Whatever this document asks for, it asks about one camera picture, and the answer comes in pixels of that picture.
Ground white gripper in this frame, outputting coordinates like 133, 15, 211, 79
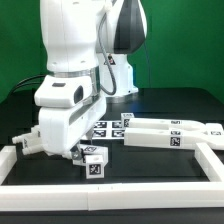
39, 96, 106, 160

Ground white chair seat part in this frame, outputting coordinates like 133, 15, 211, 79
12, 125, 44, 155

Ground white chair back frame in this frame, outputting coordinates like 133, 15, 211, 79
124, 118, 224, 150

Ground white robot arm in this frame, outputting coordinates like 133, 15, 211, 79
35, 0, 147, 156

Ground white marker sheet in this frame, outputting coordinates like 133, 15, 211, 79
92, 120, 124, 140

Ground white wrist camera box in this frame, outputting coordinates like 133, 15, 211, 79
34, 75, 92, 108

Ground grey corrugated arm cable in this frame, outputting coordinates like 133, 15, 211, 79
98, 3, 118, 97

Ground black cables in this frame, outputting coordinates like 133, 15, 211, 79
9, 74, 46, 96

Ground white workspace border frame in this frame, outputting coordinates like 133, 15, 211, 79
0, 143, 224, 211

